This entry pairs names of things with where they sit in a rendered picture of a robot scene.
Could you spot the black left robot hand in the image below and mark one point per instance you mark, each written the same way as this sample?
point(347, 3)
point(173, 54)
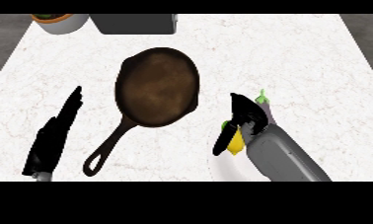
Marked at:
point(59, 126)

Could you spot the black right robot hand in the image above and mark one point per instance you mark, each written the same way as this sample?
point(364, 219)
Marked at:
point(246, 112)

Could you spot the purple eggplant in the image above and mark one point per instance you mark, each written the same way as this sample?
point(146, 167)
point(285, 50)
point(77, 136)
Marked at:
point(266, 108)

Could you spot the dark grey appliance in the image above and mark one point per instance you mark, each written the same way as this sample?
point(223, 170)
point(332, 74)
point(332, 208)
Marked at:
point(134, 23)

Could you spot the small green item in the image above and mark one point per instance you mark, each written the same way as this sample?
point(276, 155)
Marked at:
point(224, 124)

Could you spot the yellow lemon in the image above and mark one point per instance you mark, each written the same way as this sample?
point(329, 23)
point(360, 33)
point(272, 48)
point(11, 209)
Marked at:
point(236, 144)

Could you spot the grey plant pot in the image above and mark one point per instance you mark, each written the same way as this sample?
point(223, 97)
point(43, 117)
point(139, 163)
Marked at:
point(61, 22)

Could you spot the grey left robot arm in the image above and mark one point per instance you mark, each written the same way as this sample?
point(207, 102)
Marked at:
point(43, 176)

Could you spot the dark cast iron pan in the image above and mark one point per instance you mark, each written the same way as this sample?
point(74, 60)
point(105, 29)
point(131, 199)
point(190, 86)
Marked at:
point(157, 88)

